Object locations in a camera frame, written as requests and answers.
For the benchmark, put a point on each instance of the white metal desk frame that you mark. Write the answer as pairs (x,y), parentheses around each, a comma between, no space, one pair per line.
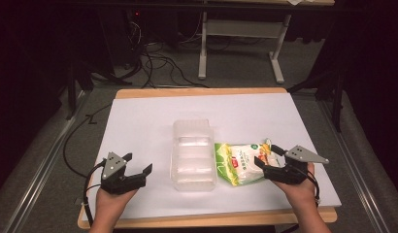
(239,29)

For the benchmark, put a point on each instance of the person's left hand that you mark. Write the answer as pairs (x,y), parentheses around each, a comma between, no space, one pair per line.
(114,204)

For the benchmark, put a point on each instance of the metal floor rail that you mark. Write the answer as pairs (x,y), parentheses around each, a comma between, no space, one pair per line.
(41,165)
(355,165)

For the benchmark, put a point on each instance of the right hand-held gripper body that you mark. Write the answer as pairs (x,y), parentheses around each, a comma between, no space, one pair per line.
(297,161)

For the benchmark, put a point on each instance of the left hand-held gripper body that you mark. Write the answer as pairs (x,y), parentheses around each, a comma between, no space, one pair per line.
(113,165)

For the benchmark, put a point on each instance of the black stand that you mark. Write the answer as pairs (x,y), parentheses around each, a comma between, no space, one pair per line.
(338,97)
(72,93)

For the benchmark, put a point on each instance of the white table mat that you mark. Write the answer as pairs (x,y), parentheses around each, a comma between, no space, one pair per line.
(148,123)

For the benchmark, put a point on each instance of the person's right hand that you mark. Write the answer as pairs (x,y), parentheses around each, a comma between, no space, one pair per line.
(299,191)

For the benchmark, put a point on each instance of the green and white snack packet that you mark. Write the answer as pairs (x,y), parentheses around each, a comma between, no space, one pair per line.
(242,163)

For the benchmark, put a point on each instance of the clear plastic container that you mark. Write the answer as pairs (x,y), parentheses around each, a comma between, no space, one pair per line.
(193,155)

